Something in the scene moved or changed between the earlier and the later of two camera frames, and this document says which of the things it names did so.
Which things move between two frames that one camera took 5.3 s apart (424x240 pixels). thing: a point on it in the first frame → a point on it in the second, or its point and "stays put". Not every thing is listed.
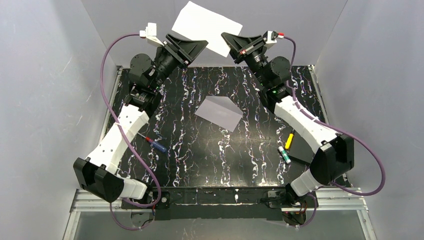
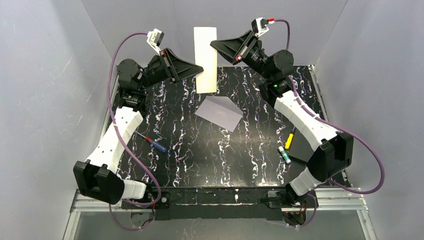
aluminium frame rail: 351,200 stays put
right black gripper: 251,49 stays put
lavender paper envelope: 221,111 stays put
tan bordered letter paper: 198,23 → 206,56
